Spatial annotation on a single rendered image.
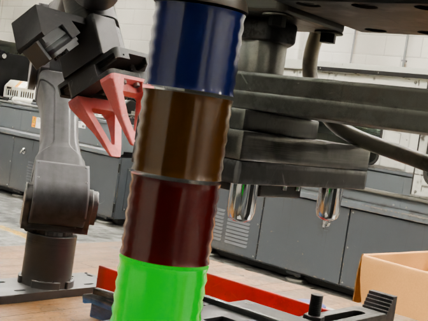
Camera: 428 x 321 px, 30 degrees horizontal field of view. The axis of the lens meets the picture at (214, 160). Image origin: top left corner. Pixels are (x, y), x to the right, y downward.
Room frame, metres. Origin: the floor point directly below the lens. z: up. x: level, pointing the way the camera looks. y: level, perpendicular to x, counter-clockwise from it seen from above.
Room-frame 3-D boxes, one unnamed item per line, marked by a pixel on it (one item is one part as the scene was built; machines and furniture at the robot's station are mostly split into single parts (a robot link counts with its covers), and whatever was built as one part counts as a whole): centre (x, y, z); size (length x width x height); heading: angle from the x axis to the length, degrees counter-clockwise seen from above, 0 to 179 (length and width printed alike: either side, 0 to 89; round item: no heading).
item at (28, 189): (0.99, 0.18, 1.00); 0.09 x 0.06 x 0.06; 106
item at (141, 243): (0.33, 0.01, 1.10); 0.04 x 0.04 x 0.03
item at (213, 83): (0.33, 0.01, 1.17); 0.04 x 0.04 x 0.03
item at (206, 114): (0.33, 0.01, 1.14); 0.04 x 0.04 x 0.03
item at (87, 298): (0.66, 0.06, 0.98); 0.07 x 0.02 x 0.01; 51
